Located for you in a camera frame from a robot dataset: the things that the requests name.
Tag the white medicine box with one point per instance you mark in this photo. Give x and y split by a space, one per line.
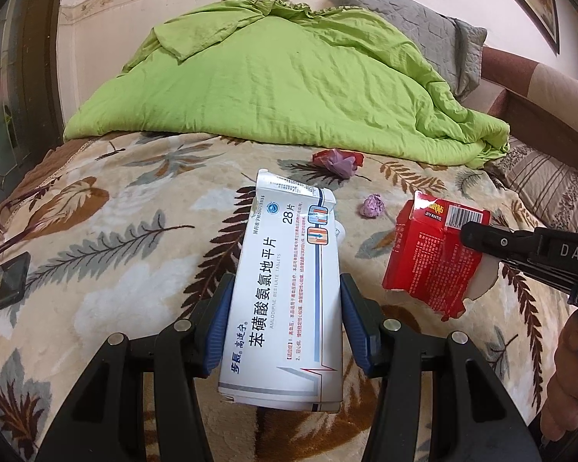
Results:
289 298

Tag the green quilt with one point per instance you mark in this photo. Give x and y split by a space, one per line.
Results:
269 82

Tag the patterned glass door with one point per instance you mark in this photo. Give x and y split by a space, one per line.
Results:
0 120

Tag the red and purple wrapper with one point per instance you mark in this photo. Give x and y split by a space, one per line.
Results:
339 162

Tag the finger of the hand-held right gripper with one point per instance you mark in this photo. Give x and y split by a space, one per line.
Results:
496 240
539 276

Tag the brown padded headboard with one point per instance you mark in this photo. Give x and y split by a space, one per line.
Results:
549 101

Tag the purple paper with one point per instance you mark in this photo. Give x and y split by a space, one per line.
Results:
373 206

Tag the grey quilted pillow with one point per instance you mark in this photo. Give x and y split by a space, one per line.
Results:
414 24

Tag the person's right hand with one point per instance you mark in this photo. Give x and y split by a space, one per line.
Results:
566 370

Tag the leaf-printed blanket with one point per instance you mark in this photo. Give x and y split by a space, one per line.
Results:
125 274

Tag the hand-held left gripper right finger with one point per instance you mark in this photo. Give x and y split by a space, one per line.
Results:
361 327

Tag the striped floral pillow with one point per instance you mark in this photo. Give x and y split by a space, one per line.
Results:
544 183

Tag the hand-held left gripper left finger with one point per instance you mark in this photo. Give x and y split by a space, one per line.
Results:
216 327

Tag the red snack packet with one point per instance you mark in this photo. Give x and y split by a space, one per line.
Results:
428 260

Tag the black smartphone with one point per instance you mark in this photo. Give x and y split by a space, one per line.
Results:
2 284

